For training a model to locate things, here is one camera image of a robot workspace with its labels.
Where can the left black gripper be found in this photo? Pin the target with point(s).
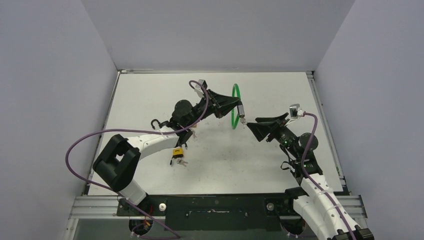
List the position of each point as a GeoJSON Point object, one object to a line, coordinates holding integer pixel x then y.
{"type": "Point", "coordinates": [221, 105]}

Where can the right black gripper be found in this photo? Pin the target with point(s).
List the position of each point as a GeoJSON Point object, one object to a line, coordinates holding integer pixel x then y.
{"type": "Point", "coordinates": [274, 127]}

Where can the silver cable lock barrel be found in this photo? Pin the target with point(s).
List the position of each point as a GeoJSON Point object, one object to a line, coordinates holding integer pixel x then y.
{"type": "Point", "coordinates": [241, 111]}

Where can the silver key bunch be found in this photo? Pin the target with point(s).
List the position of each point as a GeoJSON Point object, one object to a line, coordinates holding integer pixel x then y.
{"type": "Point", "coordinates": [182, 162]}
{"type": "Point", "coordinates": [243, 121]}

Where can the green cable lock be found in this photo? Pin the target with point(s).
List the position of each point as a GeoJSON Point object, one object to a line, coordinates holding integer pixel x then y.
{"type": "Point", "coordinates": [234, 116]}

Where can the yellow black padlock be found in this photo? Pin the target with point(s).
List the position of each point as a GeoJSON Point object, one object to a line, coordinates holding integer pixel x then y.
{"type": "Point", "coordinates": [177, 153]}

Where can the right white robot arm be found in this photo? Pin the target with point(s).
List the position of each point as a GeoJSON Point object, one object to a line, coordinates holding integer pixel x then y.
{"type": "Point", "coordinates": [314, 200]}

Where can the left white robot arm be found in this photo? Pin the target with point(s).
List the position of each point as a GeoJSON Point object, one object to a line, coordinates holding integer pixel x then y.
{"type": "Point", "coordinates": [117, 162]}

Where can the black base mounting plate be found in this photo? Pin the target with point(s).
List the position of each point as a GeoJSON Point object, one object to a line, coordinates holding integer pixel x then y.
{"type": "Point", "coordinates": [226, 212]}

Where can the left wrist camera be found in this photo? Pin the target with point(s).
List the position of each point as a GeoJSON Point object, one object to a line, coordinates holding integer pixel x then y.
{"type": "Point", "coordinates": [199, 87]}

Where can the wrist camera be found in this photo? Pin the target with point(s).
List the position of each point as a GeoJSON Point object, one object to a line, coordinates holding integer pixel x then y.
{"type": "Point", "coordinates": [296, 112]}
{"type": "Point", "coordinates": [199, 87]}

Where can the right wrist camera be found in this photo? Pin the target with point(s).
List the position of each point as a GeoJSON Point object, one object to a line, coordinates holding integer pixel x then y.
{"type": "Point", "coordinates": [296, 112]}

